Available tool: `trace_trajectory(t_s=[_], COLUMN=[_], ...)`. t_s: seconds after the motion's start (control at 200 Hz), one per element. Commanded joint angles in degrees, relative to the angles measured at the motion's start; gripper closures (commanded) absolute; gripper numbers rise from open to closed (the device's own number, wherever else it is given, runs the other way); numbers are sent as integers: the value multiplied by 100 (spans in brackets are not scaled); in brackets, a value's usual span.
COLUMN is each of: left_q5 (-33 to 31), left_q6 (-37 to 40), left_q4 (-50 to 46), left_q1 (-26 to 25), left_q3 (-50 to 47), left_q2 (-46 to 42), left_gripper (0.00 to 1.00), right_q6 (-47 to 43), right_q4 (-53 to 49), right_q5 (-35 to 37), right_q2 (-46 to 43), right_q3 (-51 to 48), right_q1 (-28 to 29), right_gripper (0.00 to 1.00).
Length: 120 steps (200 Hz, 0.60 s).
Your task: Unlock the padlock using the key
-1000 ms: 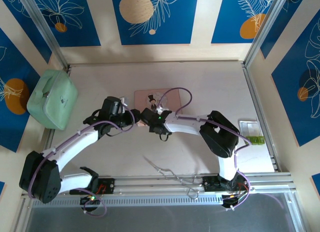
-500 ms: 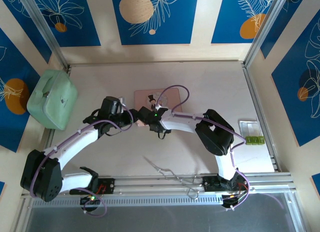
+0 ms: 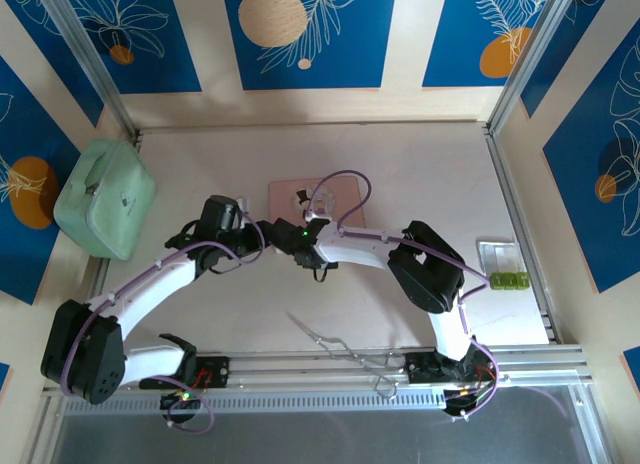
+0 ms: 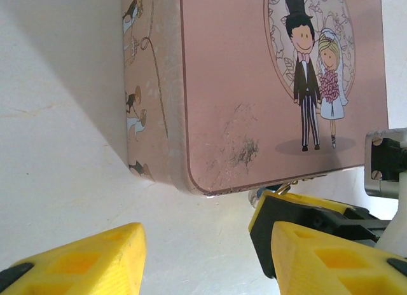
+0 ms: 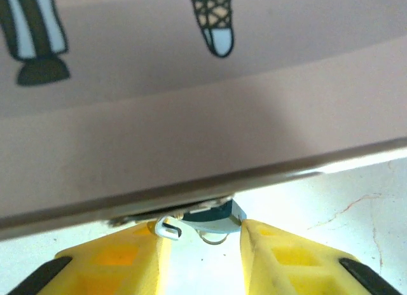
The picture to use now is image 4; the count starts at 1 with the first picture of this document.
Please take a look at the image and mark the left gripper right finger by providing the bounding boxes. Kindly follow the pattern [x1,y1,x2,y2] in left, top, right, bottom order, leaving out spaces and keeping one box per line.
[272,221,407,295]

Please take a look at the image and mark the pink wedding-print tin box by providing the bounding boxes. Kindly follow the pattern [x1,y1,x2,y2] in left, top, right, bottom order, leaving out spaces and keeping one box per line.
[121,0,390,197]

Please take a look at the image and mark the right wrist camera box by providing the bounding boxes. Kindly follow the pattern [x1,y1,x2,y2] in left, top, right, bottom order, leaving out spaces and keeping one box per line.
[363,128,407,199]

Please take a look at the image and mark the small brass padlock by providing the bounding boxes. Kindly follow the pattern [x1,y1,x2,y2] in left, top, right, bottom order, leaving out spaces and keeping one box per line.
[275,179,303,196]

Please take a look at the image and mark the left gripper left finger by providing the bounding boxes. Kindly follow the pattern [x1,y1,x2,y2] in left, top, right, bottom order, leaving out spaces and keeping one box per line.
[0,222,148,295]

